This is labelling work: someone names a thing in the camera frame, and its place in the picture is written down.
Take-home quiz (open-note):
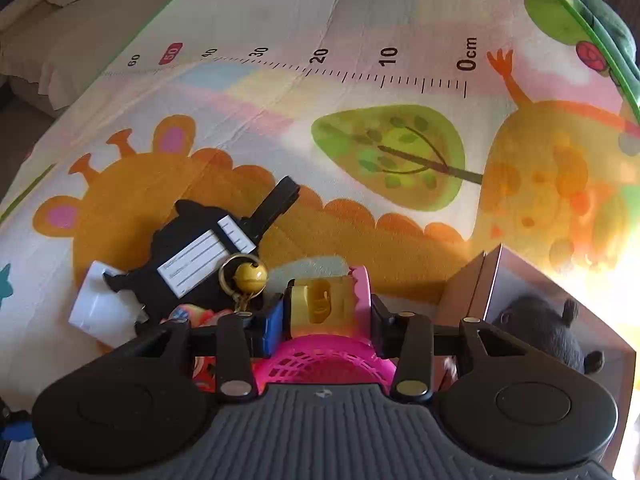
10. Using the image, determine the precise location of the pink mesh basket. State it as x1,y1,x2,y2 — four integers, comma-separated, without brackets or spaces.
252,335,398,396

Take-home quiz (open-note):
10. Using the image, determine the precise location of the pink cardboard box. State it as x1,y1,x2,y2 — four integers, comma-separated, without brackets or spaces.
436,244,637,401

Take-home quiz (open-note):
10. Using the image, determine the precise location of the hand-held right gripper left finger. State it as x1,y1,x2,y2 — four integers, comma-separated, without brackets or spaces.
134,294,287,402

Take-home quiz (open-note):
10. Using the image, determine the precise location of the dark grey plush toy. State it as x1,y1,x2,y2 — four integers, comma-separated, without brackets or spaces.
492,295,606,376

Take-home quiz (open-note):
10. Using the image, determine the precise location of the yellow bell keychain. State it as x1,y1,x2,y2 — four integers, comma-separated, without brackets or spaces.
218,254,268,316

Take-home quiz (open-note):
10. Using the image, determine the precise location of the green plush toy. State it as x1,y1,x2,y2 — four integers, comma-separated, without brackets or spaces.
550,0,640,66

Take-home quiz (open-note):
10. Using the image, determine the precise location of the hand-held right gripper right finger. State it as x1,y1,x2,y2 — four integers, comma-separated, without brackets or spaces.
369,294,506,403

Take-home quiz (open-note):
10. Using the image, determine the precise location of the white plastic adapter box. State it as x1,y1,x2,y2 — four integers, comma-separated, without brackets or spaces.
69,260,148,348

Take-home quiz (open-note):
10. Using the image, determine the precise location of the upholstered sofa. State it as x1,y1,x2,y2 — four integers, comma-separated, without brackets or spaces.
0,0,201,121

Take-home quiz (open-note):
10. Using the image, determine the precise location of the yellow pink round toy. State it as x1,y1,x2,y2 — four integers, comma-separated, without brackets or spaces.
285,266,373,341

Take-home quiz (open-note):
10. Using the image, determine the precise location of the cartoon printed play mat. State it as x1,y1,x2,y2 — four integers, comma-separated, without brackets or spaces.
0,0,640,461

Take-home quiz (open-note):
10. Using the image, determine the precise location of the black cat luggage tag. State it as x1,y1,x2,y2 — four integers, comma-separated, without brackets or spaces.
102,176,301,328

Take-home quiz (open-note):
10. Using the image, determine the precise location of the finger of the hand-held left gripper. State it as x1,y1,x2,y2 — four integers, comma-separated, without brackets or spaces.
0,400,33,461

